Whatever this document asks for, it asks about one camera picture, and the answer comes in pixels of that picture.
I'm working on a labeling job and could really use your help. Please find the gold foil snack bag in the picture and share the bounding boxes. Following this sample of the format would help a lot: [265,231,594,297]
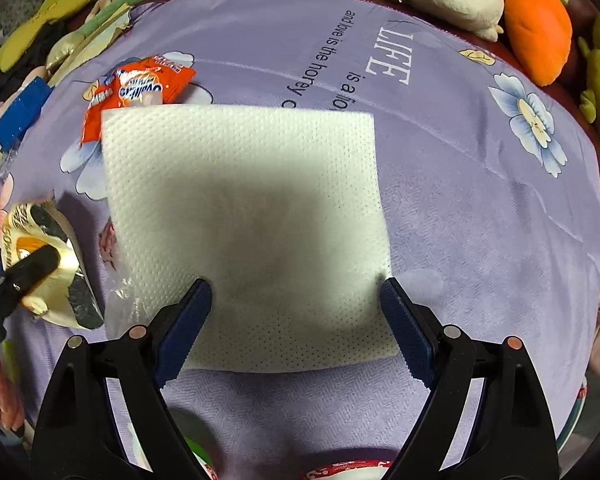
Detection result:
[1,200,104,330]

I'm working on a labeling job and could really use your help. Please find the white red oval cup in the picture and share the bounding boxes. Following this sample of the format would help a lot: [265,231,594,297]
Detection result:
[301,460,391,480]

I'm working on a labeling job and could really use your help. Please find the green candy wrapper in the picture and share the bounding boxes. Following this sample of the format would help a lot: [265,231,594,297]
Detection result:
[185,437,219,480]

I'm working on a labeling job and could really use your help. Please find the purple floral tablecloth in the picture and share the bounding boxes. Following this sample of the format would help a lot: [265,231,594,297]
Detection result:
[0,0,600,479]

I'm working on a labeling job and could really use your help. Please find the orange snack wrapper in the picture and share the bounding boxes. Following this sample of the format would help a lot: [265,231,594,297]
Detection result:
[80,54,196,144]

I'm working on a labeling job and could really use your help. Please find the white paper napkin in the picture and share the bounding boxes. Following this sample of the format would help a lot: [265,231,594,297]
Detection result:
[102,104,398,373]

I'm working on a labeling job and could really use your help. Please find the yellow plush toy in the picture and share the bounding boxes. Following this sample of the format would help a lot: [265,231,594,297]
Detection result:
[0,0,92,73]

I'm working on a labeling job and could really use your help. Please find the green crocodile plush toy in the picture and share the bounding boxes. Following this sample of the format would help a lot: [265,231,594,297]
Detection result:
[44,0,199,72]

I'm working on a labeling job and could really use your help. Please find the orange carrot plush toy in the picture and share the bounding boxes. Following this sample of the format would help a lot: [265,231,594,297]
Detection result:
[504,0,572,87]

